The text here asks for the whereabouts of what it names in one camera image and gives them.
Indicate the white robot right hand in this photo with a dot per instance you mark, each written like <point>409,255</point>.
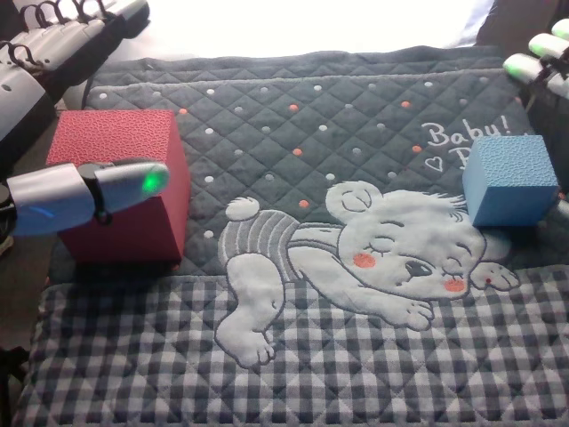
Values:
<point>529,66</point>

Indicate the dark brown object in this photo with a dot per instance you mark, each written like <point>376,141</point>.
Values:
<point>511,22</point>

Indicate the blue foam cube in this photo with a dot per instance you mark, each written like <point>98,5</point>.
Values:
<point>511,169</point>

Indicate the grey quilt with printed bear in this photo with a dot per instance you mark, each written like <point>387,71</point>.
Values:
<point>311,178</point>

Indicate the red foam cube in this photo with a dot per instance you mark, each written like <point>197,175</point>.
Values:
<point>115,133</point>

